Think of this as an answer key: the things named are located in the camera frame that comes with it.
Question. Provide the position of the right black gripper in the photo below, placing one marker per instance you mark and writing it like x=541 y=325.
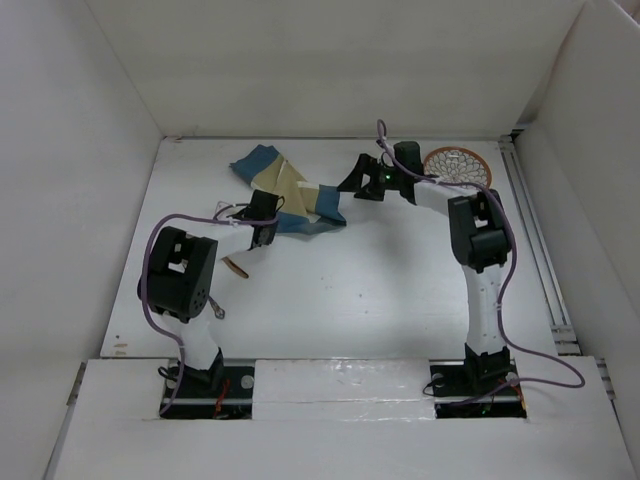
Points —
x=353 y=183

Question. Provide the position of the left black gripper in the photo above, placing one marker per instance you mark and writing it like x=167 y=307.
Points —
x=272 y=227

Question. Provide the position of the blue beige checked placemat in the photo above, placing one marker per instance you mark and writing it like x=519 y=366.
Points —
x=308 y=208

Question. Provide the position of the floral plate with orange rim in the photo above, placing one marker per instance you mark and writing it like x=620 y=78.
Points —
x=456 y=164

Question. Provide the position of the iridescent purple fork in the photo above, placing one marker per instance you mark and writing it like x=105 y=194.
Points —
x=219 y=312

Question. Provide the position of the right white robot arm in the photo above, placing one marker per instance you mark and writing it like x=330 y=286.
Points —
x=480 y=242

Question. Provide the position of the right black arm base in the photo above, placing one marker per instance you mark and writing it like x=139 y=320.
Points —
x=457 y=396

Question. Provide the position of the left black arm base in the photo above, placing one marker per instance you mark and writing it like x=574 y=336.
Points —
x=231 y=398

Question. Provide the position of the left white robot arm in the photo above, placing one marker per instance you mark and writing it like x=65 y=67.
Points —
x=177 y=273

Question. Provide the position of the white front cover panel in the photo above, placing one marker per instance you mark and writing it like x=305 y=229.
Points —
x=342 y=390

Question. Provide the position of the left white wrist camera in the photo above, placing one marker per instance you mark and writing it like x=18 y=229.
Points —
x=223 y=206

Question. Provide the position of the aluminium rail at right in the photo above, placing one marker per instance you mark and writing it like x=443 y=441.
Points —
x=560 y=323

